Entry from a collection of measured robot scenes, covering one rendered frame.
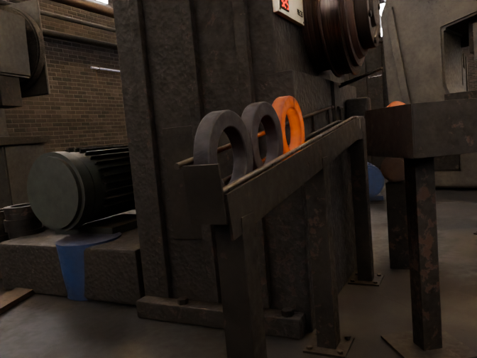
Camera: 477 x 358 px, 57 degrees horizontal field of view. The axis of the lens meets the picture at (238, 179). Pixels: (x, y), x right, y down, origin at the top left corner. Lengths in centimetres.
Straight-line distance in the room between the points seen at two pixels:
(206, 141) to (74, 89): 829
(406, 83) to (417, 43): 37
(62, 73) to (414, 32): 631
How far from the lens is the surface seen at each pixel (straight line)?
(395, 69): 465
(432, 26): 459
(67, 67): 902
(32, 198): 235
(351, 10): 175
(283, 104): 113
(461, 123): 125
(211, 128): 78
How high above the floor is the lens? 68
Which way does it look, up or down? 6 degrees down
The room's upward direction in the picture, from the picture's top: 5 degrees counter-clockwise
